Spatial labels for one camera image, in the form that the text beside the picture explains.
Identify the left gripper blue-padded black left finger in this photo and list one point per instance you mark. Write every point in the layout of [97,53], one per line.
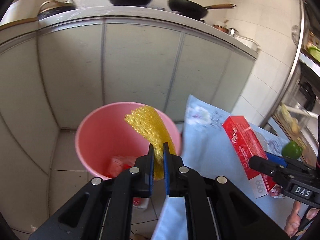
[102,209]

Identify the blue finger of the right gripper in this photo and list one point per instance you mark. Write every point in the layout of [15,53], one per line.
[276,159]

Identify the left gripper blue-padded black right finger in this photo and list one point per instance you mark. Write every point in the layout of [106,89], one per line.
[215,208]

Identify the red cardboard box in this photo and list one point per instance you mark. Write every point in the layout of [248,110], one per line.
[246,145]

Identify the orange clear plastic bag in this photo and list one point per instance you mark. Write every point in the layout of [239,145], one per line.
[117,165]

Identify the yellow foam fruit net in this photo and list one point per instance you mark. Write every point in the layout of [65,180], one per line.
[147,122]

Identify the colourful paper ball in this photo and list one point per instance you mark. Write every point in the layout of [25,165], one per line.
[276,192]

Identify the pink plastic trash bucket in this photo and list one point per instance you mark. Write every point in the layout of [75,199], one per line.
[104,134]

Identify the grey kitchen cabinet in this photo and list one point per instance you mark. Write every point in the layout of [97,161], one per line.
[57,70]

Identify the person's right hand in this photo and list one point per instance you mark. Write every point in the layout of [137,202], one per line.
[293,220]

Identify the green bell pepper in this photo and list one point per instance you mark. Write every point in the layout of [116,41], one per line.
[292,150]

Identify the ginger root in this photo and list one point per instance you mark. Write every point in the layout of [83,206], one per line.
[295,128]

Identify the red box under bucket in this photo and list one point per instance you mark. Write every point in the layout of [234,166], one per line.
[141,203]

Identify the steel shelf rack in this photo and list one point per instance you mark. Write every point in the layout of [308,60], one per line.
[305,68]

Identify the clear glass container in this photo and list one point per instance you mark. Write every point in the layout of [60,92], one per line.
[308,125]

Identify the white leek stalk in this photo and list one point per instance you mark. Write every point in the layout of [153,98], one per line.
[302,112]

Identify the light blue floral tablecloth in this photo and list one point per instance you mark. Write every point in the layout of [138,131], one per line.
[208,150]

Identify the black blender jug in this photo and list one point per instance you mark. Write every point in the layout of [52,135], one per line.
[309,96]

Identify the green plastic basket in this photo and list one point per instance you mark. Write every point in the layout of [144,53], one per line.
[315,52]

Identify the white rectangular dish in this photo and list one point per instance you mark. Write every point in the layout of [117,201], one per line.
[250,43]

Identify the small steel cup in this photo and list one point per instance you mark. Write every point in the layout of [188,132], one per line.
[232,32]

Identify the copper bowl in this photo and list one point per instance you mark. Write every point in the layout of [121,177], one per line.
[222,26]

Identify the white round appliance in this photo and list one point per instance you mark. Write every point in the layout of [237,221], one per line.
[18,10]

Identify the black wooden-handled frying pan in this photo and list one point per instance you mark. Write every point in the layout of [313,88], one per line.
[193,10]

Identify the dark pot with gold handle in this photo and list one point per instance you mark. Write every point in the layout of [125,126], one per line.
[53,7]

